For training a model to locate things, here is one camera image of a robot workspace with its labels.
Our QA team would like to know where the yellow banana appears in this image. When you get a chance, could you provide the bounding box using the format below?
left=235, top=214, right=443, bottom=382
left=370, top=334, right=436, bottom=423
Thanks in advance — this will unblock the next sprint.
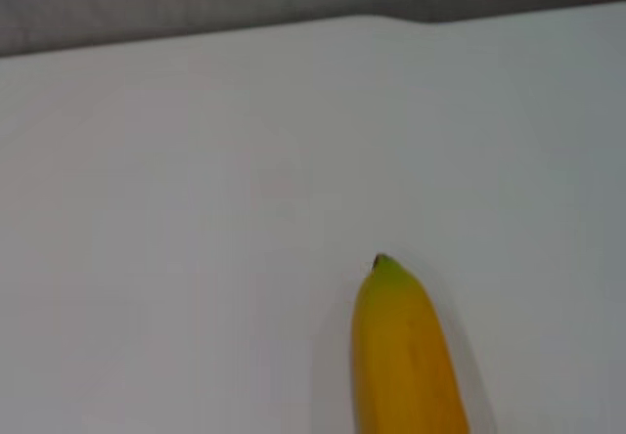
left=352, top=252, right=471, bottom=434

